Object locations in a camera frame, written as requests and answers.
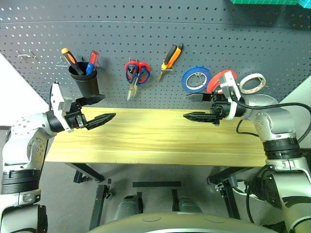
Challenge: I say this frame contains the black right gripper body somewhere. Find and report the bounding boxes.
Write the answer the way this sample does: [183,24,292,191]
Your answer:
[210,92,231,126]

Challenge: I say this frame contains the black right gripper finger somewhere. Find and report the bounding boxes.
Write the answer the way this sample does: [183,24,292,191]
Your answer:
[184,93,214,102]
[183,111,218,125]

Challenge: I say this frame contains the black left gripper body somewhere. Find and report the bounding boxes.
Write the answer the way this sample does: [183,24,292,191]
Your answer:
[63,98,87,131]

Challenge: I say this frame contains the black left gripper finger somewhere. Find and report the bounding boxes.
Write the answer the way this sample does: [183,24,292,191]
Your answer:
[77,94,106,106]
[85,113,117,131]

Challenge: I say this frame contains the orange and black pliers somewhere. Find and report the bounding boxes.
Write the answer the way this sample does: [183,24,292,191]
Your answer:
[157,43,184,83]

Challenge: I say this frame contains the red tape roll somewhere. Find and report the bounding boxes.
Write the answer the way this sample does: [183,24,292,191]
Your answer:
[207,69,238,95]

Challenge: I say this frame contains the blue tape roll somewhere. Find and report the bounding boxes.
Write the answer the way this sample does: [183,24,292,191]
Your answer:
[181,67,212,93]

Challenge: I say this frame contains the white tape roll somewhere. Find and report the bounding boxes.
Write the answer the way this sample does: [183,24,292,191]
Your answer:
[239,73,266,94]

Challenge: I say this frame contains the dark grey pegboard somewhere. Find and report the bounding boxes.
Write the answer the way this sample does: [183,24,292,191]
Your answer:
[0,0,311,110]

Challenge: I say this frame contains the black floor tape strip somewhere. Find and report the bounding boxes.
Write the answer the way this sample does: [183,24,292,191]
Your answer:
[132,181,182,188]

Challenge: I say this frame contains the black plastic cup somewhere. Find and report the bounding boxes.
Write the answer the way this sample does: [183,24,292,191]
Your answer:
[68,62,100,98]

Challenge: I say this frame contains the red and blue screwdriver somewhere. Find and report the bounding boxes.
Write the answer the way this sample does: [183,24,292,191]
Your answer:
[86,50,100,75]

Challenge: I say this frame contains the orange and black screwdriver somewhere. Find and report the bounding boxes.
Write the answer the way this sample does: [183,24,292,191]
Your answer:
[61,48,85,76]

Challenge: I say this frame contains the black metal table leg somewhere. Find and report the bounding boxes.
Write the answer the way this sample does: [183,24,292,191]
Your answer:
[89,184,113,231]
[206,166,253,220]
[65,163,105,183]

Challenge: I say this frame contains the grey rounded shape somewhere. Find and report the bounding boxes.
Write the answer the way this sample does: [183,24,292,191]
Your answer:
[173,195,203,215]
[113,194,143,220]

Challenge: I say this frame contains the large grey-green rounded shape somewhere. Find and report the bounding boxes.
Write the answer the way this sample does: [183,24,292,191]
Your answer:
[87,212,280,233]

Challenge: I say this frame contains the green cutting mat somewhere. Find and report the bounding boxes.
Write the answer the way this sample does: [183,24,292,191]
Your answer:
[229,0,311,8]

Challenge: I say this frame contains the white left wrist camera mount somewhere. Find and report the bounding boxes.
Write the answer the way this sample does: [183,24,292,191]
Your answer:
[50,82,74,133]

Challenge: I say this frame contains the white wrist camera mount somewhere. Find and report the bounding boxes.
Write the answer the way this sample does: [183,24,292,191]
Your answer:
[218,72,242,121]
[50,82,74,133]

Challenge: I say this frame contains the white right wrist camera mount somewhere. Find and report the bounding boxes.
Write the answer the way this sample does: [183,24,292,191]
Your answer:
[218,72,242,121]

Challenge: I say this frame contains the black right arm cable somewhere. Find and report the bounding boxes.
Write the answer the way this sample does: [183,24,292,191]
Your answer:
[230,91,311,225]

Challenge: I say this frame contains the silver wire cup holder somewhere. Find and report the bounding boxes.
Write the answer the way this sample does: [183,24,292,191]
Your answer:
[55,55,69,67]

